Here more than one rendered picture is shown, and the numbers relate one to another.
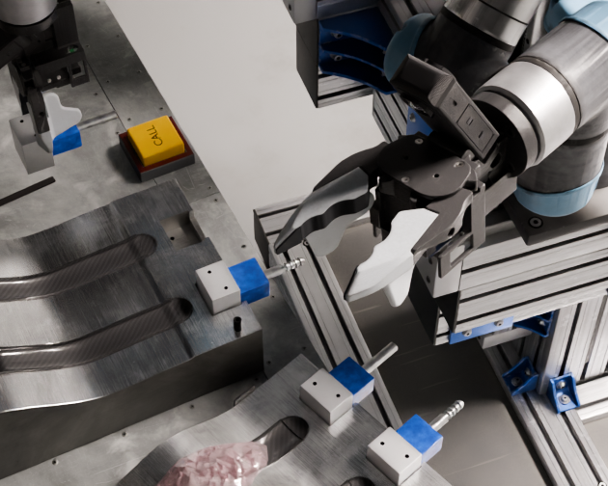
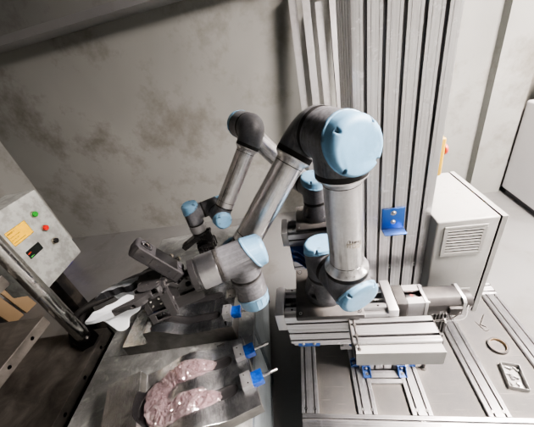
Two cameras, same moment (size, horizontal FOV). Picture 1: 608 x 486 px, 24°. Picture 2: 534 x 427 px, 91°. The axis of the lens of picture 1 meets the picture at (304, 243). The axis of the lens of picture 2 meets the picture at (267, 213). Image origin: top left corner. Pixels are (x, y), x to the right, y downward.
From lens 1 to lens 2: 0.83 m
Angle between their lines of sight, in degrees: 31
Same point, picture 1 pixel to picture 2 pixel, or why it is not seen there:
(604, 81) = (236, 262)
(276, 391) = (230, 346)
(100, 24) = not seen: hidden behind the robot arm
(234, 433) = (210, 356)
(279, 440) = (222, 363)
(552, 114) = (205, 269)
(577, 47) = (229, 247)
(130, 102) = not seen: hidden behind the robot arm
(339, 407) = (239, 357)
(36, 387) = (170, 326)
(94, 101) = not seen: hidden behind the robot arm
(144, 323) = (208, 316)
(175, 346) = (209, 325)
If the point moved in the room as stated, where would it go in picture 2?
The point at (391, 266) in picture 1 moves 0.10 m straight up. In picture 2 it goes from (102, 314) to (69, 275)
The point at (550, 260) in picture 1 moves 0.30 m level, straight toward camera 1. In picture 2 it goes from (319, 327) to (266, 402)
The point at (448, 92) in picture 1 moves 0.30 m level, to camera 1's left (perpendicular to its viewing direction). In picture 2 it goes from (136, 252) to (52, 235)
